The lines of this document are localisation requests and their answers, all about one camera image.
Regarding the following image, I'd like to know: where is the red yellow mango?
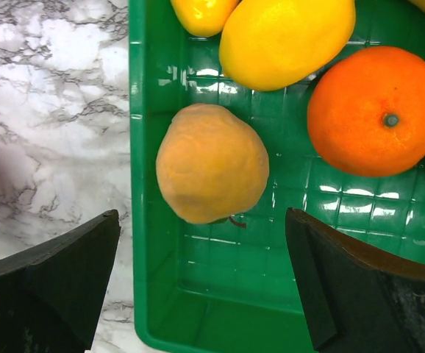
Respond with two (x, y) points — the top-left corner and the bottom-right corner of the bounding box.
(171, 0), (240, 38)

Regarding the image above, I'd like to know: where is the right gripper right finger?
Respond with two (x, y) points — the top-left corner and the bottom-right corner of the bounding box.
(285, 207), (425, 352)

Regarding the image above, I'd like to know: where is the yellow lemon front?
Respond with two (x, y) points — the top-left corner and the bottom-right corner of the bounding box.
(219, 0), (356, 91)

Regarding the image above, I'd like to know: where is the orange fruit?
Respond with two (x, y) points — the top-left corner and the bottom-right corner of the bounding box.
(307, 46), (425, 177)

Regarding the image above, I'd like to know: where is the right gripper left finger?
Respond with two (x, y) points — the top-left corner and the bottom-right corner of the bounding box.
(0, 210), (121, 352)

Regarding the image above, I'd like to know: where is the peach fruit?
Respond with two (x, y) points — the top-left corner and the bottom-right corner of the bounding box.
(156, 104), (270, 224)

